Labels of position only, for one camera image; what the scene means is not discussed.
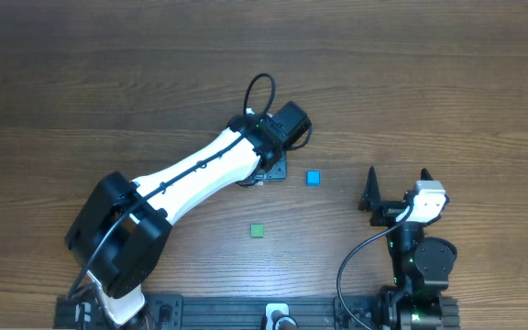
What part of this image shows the mounting rail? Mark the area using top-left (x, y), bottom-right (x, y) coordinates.
top-left (53, 292), bottom-right (461, 330)

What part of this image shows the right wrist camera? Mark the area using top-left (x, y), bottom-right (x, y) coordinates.
top-left (402, 179), bottom-right (449, 225)

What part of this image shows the black cable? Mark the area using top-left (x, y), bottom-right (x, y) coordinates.
top-left (335, 206), bottom-right (414, 330)
top-left (67, 72), bottom-right (314, 299)

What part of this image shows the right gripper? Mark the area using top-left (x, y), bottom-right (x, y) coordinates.
top-left (357, 165), bottom-right (435, 228)

